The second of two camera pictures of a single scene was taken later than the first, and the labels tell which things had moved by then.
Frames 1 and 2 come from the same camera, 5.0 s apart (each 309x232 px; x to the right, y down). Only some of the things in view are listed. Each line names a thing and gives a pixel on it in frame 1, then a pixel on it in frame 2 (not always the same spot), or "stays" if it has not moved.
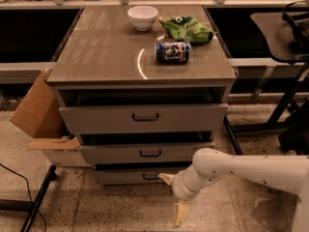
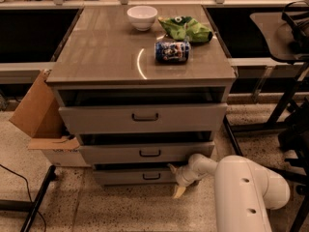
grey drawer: (144, 119) stays
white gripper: (179, 187) → (182, 177)
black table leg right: (232, 136) stays
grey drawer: (144, 153) stays
